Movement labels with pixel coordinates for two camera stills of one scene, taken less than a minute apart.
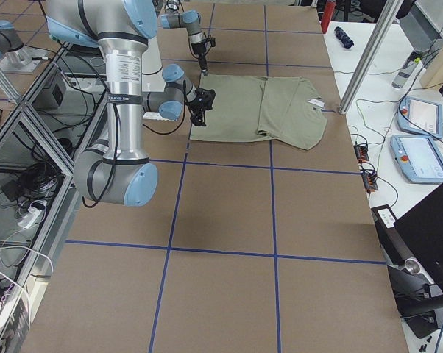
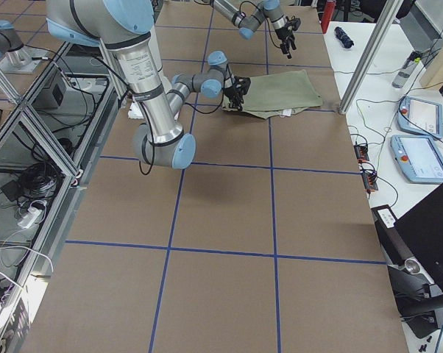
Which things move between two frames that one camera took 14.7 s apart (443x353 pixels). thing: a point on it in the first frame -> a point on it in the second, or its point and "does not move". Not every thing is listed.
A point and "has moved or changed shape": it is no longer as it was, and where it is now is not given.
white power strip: (32, 215) does not move
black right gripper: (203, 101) -> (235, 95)
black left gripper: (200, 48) -> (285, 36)
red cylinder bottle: (327, 15) does not move
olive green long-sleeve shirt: (262, 107) has moved or changed shape
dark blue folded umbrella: (346, 41) does not move
